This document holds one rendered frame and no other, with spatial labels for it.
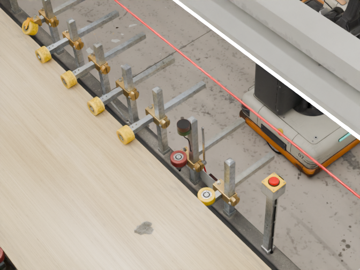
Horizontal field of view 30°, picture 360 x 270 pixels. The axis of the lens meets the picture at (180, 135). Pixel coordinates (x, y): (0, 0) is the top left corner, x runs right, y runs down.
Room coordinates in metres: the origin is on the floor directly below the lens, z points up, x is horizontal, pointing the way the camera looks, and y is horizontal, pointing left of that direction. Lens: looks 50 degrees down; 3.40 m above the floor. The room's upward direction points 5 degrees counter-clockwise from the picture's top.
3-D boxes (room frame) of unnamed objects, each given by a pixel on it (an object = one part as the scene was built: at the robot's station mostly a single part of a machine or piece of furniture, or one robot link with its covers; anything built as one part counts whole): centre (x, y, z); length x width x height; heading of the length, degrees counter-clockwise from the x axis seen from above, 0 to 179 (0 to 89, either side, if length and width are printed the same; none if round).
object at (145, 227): (1.57, 0.19, 0.91); 0.09 x 0.07 x 0.02; 93
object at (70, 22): (2.76, 0.52, 0.87); 0.04 x 0.04 x 0.48; 36
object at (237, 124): (2.06, -0.15, 0.84); 0.43 x 0.03 x 0.04; 126
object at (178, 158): (1.95, 0.02, 0.85); 0.08 x 0.08 x 0.11
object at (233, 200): (1.76, -0.19, 0.84); 0.14 x 0.06 x 0.05; 36
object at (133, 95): (2.37, 0.25, 0.95); 0.14 x 0.06 x 0.05; 36
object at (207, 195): (1.72, -0.10, 0.85); 0.08 x 0.08 x 0.11
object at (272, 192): (1.53, -0.35, 1.18); 0.07 x 0.07 x 0.08; 36
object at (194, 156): (1.95, -0.06, 0.93); 0.04 x 0.04 x 0.48; 36
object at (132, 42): (2.63, 0.35, 0.95); 0.50 x 0.04 x 0.04; 126
